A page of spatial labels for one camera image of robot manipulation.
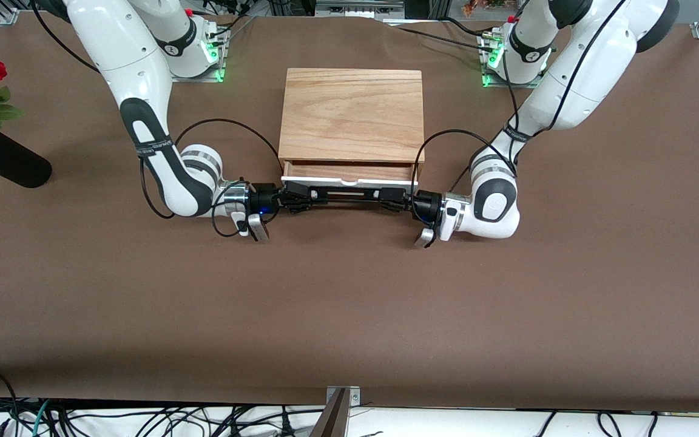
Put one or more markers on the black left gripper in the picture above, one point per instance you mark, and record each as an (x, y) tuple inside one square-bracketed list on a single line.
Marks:
[(425, 204)]

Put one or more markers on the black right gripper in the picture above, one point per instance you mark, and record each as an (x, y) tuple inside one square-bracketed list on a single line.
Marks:
[(263, 201)]

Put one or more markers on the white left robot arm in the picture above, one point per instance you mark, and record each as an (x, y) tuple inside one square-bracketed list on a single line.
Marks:
[(592, 67)]

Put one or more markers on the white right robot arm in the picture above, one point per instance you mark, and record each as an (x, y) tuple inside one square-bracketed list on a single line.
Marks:
[(137, 67)]

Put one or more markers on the light wooden drawer cabinet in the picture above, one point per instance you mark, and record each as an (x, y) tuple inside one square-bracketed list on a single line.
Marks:
[(352, 115)]

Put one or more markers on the brown table cover sheet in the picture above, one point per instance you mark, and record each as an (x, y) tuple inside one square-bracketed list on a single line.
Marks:
[(349, 303)]

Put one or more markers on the grey electronics box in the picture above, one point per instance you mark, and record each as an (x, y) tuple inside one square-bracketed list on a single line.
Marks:
[(358, 9)]

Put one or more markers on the orange flower decoration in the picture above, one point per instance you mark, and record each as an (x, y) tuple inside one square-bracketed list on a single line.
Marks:
[(483, 6)]

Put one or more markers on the grey slanted metal bar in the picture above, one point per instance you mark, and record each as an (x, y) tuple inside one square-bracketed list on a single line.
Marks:
[(331, 422)]

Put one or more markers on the black cylindrical vase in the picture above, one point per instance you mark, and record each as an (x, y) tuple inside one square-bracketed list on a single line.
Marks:
[(16, 167)]

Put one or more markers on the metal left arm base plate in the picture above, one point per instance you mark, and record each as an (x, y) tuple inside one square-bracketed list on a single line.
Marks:
[(489, 82)]

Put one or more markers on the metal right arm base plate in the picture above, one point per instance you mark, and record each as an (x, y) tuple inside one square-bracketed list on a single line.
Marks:
[(195, 79)]

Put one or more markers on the metal clamp bracket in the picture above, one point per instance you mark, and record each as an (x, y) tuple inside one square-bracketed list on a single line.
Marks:
[(354, 397)]

